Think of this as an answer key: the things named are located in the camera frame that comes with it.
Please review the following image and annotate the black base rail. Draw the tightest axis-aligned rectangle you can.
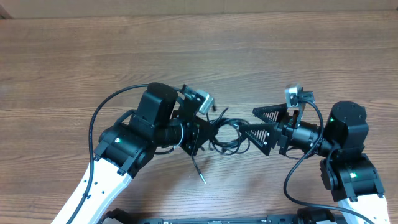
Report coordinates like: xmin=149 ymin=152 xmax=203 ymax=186
xmin=97 ymin=208 xmax=351 ymax=224

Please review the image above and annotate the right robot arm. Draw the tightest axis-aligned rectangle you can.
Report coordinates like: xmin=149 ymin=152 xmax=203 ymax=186
xmin=239 ymin=100 xmax=390 ymax=223

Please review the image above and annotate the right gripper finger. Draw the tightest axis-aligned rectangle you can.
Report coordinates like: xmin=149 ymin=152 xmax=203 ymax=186
xmin=252 ymin=103 xmax=287 ymax=123
xmin=239 ymin=123 xmax=277 ymax=156

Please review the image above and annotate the black multi-head usb cable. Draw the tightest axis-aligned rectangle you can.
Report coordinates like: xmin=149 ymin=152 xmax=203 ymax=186
xmin=190 ymin=105 xmax=251 ymax=184

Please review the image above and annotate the camera cable black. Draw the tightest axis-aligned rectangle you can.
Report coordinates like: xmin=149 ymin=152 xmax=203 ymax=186
xmin=282 ymin=99 xmax=376 ymax=224
xmin=65 ymin=83 xmax=184 ymax=224

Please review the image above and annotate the left camera cable black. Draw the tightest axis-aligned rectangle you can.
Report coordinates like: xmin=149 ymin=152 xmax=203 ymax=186
xmin=65 ymin=83 xmax=184 ymax=224

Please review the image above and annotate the right camera cable black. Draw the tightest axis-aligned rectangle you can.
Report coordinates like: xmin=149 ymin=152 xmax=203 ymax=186
xmin=282 ymin=99 xmax=376 ymax=224

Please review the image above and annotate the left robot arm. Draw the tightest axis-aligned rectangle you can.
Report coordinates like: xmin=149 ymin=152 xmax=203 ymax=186
xmin=53 ymin=82 xmax=216 ymax=223

